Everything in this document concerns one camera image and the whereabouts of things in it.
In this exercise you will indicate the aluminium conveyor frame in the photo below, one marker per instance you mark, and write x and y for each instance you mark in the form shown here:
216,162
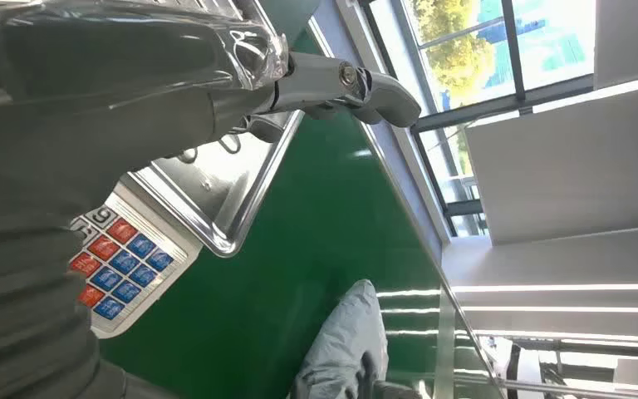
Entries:
401,195

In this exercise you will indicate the grey plastic mailer package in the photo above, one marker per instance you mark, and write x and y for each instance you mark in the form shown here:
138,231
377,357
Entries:
335,336

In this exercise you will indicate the white electronic scale body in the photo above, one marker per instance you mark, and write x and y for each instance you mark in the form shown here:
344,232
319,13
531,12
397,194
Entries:
132,259

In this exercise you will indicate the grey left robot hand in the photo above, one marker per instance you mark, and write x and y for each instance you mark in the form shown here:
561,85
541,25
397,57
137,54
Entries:
104,71

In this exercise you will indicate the green conveyor belt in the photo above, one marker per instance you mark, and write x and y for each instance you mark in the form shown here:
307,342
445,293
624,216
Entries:
308,231

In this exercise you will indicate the dark framed window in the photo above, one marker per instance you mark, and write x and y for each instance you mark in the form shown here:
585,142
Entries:
462,55

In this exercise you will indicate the steel scale tray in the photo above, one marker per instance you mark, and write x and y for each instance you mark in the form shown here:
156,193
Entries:
225,187

